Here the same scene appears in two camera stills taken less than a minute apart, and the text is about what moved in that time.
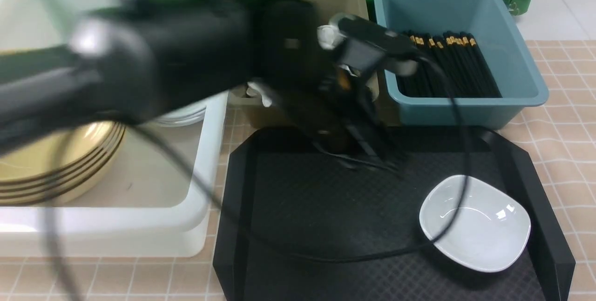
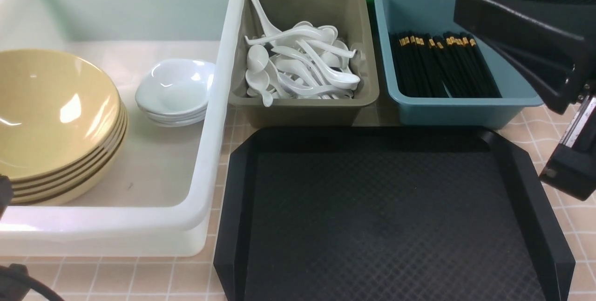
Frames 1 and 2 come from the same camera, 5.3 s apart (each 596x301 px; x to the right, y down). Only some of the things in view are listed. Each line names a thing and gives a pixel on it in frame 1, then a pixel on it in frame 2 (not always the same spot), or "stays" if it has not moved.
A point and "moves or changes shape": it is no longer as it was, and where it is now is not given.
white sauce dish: (490, 233) moves or changes shape
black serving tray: (296, 226) stays
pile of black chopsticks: (460, 55) stays
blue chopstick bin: (477, 60) stays
